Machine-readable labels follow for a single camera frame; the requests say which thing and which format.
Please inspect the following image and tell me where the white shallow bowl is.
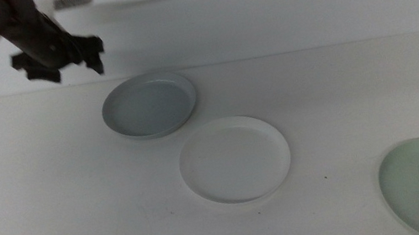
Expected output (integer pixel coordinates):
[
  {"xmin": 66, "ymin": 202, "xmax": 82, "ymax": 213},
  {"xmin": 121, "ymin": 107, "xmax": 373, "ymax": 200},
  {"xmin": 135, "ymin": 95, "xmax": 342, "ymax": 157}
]
[{"xmin": 172, "ymin": 107, "xmax": 298, "ymax": 213}]

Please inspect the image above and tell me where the grey shallow bowl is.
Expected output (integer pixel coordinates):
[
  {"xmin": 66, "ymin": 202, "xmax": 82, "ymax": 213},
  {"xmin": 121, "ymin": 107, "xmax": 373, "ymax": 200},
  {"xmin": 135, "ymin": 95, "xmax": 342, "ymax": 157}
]
[{"xmin": 96, "ymin": 66, "xmax": 203, "ymax": 147}]

